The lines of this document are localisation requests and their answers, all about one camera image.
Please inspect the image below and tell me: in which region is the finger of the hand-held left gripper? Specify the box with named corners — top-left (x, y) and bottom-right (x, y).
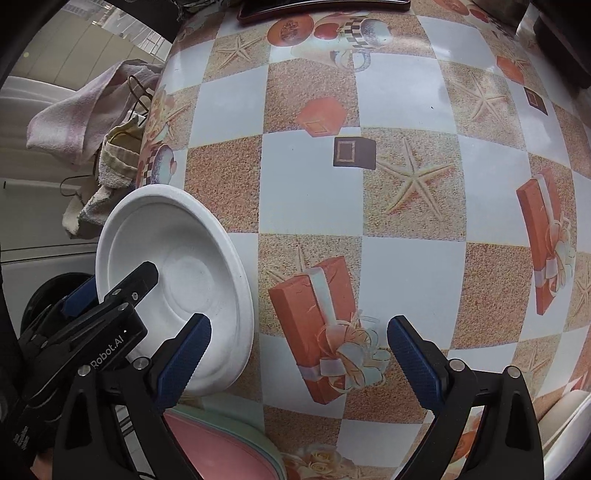
top-left (60, 277), bottom-right (100, 319)
top-left (99, 261), bottom-right (160, 308)

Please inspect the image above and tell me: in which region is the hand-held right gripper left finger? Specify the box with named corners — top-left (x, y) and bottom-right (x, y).
top-left (52, 313), bottom-right (213, 480)

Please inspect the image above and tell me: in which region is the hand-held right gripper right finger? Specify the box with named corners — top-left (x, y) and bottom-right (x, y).
top-left (387, 315), bottom-right (546, 480)

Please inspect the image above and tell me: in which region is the large white bowl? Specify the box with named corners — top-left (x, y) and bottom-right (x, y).
top-left (95, 185), bottom-right (254, 398)

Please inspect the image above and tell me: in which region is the pink square plate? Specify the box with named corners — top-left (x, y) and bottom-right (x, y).
top-left (164, 408), bottom-right (278, 480)

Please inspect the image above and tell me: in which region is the medium white bowl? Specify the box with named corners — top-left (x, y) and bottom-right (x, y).
top-left (540, 390), bottom-right (591, 467)

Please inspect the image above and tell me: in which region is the white washing machine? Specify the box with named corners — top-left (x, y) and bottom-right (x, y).
top-left (0, 175), bottom-right (100, 352)

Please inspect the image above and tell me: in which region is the beige towel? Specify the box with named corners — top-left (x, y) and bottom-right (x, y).
top-left (62, 117), bottom-right (146, 238)

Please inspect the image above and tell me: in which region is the pink towel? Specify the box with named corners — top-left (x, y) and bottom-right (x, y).
top-left (26, 60), bottom-right (164, 167)

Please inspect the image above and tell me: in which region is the printed checkered tablecloth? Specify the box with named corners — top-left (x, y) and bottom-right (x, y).
top-left (136, 0), bottom-right (591, 480)

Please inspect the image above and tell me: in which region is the white rounded tub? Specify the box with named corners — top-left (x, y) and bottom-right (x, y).
top-left (0, 76), bottom-right (93, 121)

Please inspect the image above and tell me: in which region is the dark red phone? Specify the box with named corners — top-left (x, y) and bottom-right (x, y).
top-left (237, 0), bottom-right (411, 24)

